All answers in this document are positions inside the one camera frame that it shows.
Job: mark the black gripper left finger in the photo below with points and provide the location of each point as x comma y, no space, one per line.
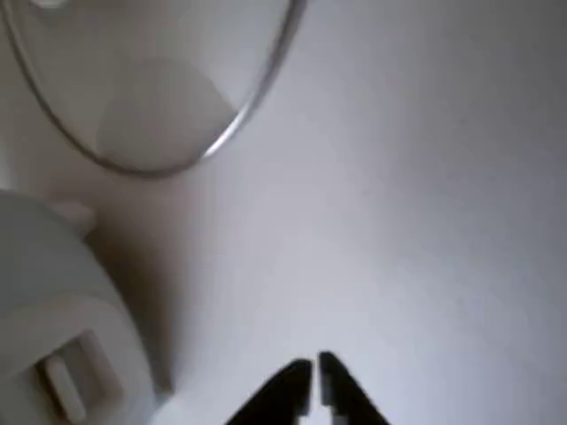
288,394

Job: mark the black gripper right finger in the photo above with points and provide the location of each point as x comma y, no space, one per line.
343,394

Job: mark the glass lid white knob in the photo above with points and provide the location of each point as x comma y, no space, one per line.
155,110

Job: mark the white rice cooker chrome rim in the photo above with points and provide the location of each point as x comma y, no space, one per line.
44,288

